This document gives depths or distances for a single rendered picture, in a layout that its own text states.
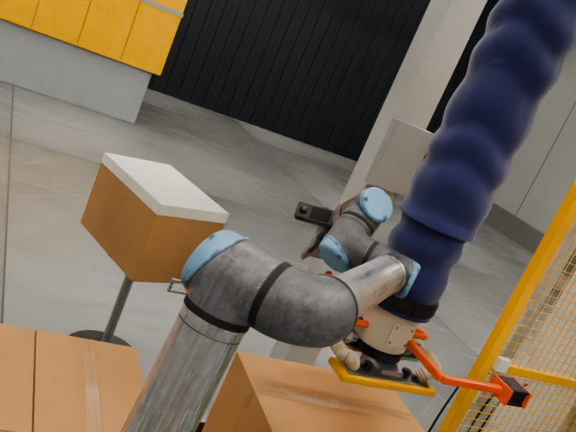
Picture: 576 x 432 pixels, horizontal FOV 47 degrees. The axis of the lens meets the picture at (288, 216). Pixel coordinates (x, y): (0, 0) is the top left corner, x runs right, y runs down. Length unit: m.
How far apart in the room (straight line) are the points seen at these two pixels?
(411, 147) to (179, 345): 2.02
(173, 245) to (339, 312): 2.19
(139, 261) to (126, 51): 6.06
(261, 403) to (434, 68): 1.62
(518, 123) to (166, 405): 1.19
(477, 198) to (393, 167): 1.09
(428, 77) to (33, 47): 6.64
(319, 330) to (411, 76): 2.03
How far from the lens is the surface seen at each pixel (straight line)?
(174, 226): 3.12
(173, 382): 1.09
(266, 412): 1.96
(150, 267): 3.17
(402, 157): 2.92
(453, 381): 1.93
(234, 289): 1.02
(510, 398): 2.07
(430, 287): 1.93
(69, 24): 8.87
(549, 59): 1.88
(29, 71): 9.01
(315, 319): 1.01
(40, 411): 2.35
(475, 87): 1.86
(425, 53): 2.92
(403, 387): 2.04
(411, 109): 2.94
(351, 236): 1.57
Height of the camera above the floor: 1.93
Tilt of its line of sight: 14 degrees down
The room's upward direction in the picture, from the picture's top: 24 degrees clockwise
